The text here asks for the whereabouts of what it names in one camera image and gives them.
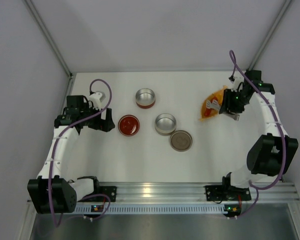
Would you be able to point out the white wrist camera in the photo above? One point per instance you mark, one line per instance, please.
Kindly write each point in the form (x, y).
(96, 99)
(237, 83)

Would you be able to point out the aluminium frame post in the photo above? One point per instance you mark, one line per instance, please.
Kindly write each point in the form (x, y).
(279, 17)
(29, 4)

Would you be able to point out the slotted grey cable duct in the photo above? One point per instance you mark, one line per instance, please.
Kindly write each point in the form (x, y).
(155, 209)

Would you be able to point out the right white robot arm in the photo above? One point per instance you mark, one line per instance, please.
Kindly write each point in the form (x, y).
(274, 150)

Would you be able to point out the orange leaf-shaped woven tray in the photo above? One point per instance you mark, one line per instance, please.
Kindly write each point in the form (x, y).
(217, 95)

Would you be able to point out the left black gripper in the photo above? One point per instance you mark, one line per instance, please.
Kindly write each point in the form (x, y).
(103, 122)

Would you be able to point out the left aluminium frame post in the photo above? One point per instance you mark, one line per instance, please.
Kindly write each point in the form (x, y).
(29, 4)

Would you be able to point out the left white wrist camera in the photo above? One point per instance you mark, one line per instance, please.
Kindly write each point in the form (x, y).
(96, 99)

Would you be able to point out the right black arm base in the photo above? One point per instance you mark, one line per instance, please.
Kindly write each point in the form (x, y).
(226, 192)

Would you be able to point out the red-banded steel lunch tin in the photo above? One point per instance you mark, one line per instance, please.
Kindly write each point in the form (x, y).
(145, 98)

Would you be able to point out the red sausage piece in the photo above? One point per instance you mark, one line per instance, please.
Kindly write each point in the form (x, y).
(211, 106)

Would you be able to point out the metal tongs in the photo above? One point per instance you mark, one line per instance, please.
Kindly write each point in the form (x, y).
(234, 116)

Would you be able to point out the right aluminium frame post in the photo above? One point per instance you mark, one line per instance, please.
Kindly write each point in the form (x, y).
(279, 17)

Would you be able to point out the brown round lid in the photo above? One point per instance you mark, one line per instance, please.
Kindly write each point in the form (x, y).
(181, 140)

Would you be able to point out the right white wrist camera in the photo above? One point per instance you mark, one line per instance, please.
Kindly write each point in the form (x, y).
(237, 83)

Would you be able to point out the beige-banded steel lunch tin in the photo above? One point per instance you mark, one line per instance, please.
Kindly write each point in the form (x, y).
(165, 124)

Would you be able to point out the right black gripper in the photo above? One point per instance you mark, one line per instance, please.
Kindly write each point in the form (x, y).
(226, 103)

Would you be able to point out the aluminium mounting rail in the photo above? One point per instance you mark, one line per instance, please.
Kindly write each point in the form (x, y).
(189, 192)

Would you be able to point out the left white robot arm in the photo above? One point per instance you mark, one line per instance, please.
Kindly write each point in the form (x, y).
(51, 189)

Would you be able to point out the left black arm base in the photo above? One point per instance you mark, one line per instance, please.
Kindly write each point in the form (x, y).
(110, 191)

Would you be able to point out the red round lid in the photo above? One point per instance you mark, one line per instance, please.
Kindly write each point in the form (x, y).
(128, 125)

